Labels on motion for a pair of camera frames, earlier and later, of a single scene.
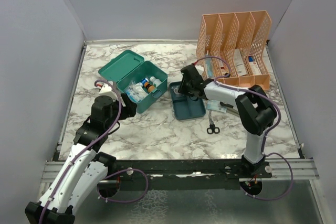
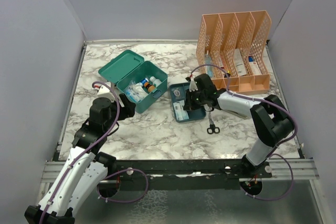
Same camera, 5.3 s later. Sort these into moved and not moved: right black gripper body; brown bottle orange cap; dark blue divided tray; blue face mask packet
Moved: right black gripper body
Not moved: brown bottle orange cap; dark blue divided tray; blue face mask packet
